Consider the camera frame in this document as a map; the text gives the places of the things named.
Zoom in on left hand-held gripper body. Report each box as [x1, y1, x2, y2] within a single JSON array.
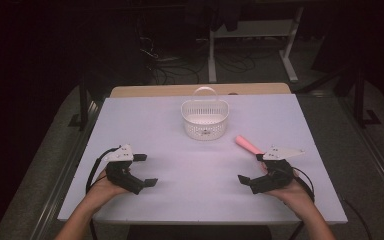
[[104, 143, 146, 196]]

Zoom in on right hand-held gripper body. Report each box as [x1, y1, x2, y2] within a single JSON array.
[[250, 144, 306, 195]]

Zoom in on pink hairbrush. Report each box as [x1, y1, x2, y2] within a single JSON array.
[[234, 134, 269, 174]]

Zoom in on person's left hand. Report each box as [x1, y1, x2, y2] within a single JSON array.
[[85, 169, 129, 213]]

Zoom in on person's right hand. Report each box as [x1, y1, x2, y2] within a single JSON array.
[[265, 179, 316, 219]]

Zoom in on white plastic basket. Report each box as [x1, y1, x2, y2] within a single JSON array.
[[180, 86, 230, 141]]

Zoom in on black metal stand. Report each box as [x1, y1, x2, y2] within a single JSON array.
[[352, 64, 382, 130], [67, 74, 92, 132]]

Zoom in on wooden table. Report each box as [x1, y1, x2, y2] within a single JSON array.
[[109, 82, 293, 99]]

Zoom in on dark hanging cloth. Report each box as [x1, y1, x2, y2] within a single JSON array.
[[209, 0, 243, 33]]

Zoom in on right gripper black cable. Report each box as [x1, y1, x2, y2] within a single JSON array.
[[289, 166, 316, 240]]

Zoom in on thin black floor cable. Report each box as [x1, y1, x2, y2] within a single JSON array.
[[341, 198, 374, 240]]

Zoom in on black floor cables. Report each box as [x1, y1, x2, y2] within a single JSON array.
[[139, 34, 259, 85]]

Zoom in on white metal desk frame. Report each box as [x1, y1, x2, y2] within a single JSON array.
[[207, 6, 305, 84]]

